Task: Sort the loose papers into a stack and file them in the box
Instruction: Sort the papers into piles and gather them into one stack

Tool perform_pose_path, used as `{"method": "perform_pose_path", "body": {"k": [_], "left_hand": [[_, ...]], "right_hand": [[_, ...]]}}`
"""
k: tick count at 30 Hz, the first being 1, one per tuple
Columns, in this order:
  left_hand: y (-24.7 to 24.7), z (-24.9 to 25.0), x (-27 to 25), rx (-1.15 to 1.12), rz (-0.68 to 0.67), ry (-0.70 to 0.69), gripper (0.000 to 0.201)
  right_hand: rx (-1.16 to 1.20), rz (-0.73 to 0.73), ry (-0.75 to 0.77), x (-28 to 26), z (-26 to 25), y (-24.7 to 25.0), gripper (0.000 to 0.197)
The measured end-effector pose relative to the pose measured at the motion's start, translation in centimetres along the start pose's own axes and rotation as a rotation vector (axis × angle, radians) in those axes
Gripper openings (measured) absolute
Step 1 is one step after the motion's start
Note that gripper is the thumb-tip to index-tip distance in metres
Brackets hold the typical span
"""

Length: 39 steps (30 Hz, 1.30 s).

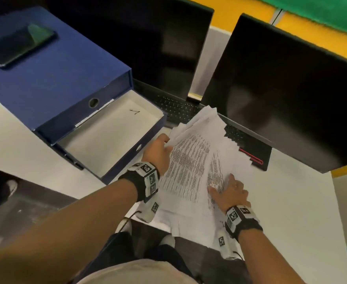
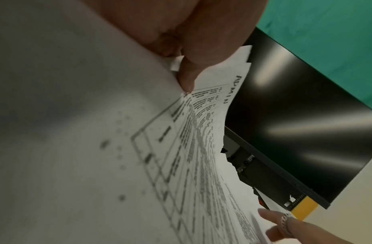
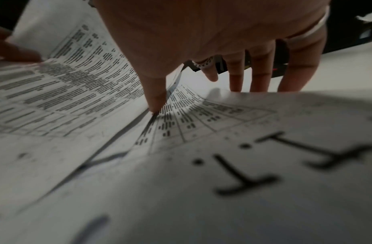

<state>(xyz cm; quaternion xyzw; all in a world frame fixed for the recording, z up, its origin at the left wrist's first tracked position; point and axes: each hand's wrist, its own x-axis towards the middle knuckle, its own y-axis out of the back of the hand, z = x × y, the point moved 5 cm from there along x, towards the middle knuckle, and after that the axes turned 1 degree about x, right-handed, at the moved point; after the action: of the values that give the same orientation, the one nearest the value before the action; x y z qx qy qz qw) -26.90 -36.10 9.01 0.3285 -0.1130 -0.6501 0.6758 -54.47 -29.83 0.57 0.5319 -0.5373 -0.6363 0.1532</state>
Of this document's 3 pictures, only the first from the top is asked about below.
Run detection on person's left hand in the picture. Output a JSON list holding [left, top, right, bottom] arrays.
[[141, 134, 174, 175]]

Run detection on black thin cable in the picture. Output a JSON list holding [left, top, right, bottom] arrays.
[[121, 209, 143, 234]]

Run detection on person's right forearm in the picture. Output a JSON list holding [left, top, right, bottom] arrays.
[[236, 227, 306, 284]]

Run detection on person's left forearm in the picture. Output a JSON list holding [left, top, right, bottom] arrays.
[[0, 179, 139, 284]]

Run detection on black marker-tagged left wrist tracker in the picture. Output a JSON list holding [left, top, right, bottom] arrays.
[[118, 162, 161, 224]]

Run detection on person's white shoe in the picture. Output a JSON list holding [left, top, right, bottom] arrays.
[[158, 234, 176, 248], [115, 217, 133, 234]]

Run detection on green cloth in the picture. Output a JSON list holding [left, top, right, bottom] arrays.
[[249, 0, 347, 38]]

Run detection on person's right hand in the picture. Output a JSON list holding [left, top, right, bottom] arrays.
[[207, 173, 251, 215]]

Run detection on black marker-tagged right wrist tracker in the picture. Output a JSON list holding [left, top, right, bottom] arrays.
[[217, 205, 264, 261]]

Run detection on person's beige shirt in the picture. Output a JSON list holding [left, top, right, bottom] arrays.
[[75, 260, 198, 284]]

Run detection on blue cardboard file box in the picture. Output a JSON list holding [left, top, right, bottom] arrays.
[[0, 6, 168, 185]]

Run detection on person's dark trousers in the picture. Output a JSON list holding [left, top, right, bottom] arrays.
[[80, 231, 198, 284]]

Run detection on stack of printed paper sheets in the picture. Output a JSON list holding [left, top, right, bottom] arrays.
[[153, 105, 256, 255]]

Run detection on black marker-tagged wrist tracker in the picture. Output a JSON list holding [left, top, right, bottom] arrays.
[[118, 162, 161, 224], [217, 205, 264, 261]]

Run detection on black computer monitor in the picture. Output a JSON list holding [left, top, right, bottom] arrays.
[[201, 13, 347, 174], [43, 0, 215, 101]]

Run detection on black smartphone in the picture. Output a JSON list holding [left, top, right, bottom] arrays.
[[0, 23, 58, 69]]

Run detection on black laptop keyboard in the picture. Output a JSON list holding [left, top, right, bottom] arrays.
[[133, 79, 273, 172]]

